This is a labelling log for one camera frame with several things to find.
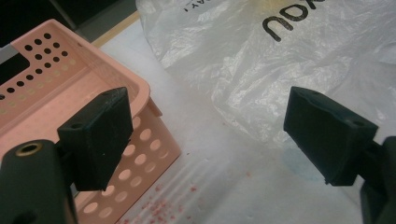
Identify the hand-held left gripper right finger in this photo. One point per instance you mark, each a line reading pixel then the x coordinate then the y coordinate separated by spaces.
pixel 327 137

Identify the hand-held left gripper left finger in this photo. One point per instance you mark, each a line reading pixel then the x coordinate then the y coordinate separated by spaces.
pixel 96 140

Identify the pink perforated plastic basket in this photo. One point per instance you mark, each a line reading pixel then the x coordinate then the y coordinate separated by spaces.
pixel 62 102

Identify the translucent white plastic bag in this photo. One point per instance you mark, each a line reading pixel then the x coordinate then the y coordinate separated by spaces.
pixel 249 77

